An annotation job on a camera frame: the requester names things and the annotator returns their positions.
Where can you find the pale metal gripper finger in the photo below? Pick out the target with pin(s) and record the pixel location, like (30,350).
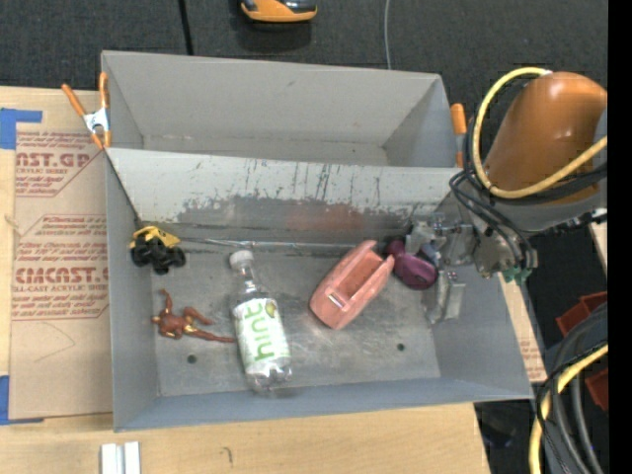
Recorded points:
(445,300)
(420,235)

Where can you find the yellow and black toy truck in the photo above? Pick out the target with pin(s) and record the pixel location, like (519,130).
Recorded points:
(157,253)

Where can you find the purple rounded toy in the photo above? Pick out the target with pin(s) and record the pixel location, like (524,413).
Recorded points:
(416,270)

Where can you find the brown cardboard board, red print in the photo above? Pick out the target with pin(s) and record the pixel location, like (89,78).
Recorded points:
(59,314)

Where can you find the grey metal bin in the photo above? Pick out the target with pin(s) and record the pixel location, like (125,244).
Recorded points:
(306,363)

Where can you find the pink tape dispenser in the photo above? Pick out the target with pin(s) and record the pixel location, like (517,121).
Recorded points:
(345,289)

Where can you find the red-brown toy figure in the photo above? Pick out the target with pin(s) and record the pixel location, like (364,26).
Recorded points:
(174,323)

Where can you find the clear plastic bottle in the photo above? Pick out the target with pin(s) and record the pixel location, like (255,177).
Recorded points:
(259,334)

